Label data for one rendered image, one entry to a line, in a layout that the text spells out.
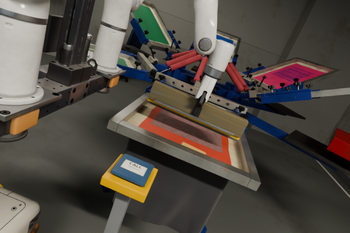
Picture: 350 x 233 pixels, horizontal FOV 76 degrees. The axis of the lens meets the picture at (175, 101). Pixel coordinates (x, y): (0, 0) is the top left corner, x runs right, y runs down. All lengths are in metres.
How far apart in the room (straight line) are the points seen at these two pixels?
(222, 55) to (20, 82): 0.61
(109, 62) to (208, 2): 0.41
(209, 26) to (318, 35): 4.36
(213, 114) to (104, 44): 0.49
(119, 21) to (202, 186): 0.72
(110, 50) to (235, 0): 4.41
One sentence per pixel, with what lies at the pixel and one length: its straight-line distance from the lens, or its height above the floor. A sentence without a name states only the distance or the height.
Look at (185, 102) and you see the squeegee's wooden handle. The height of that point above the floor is 1.12.
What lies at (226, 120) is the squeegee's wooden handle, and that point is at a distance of 0.91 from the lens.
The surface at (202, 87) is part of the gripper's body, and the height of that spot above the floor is 1.21.
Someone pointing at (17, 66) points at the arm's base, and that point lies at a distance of 0.50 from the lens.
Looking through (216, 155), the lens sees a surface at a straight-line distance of 0.97.
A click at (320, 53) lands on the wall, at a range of 5.10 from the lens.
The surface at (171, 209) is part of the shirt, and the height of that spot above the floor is 0.65.
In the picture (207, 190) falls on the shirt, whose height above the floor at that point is 0.82.
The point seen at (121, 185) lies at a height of 0.95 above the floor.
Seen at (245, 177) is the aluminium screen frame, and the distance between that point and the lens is 0.86.
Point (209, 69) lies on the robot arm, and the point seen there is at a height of 1.27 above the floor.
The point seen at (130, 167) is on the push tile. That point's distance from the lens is 0.68.
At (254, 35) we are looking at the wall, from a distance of 5.13.
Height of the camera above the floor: 1.37
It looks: 17 degrees down
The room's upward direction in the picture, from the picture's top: 21 degrees clockwise
